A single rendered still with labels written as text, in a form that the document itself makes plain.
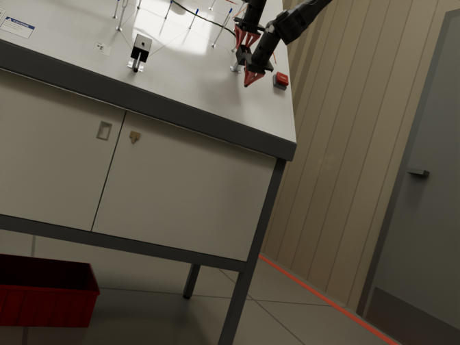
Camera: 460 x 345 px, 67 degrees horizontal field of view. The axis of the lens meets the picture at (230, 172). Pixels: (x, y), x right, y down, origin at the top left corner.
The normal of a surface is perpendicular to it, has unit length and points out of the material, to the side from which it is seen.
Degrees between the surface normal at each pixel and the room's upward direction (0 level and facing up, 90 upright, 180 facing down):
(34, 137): 90
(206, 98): 54
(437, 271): 90
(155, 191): 90
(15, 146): 90
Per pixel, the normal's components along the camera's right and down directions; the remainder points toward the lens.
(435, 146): -0.84, -0.25
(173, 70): 0.44, -0.48
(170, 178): 0.33, 0.11
